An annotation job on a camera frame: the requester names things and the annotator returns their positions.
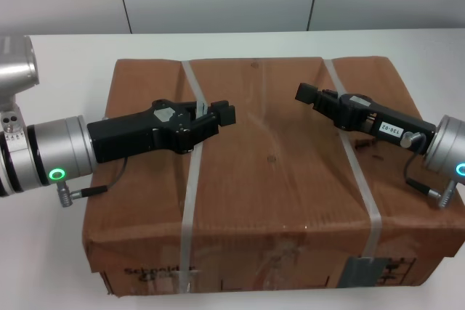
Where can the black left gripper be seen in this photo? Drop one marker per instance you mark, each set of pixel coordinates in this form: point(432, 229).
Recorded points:
point(123, 135)

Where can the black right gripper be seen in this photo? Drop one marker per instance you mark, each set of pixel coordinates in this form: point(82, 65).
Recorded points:
point(396, 126)

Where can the brown cardboard box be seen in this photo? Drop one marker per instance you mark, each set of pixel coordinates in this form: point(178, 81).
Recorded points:
point(276, 179)

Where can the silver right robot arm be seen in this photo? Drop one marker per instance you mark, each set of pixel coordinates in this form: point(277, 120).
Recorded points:
point(447, 146)

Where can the clear packing tape strip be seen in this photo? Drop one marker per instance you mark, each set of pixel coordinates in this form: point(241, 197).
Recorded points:
point(278, 259)

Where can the grey tape patch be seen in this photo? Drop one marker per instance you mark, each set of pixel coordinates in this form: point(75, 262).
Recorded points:
point(361, 272)

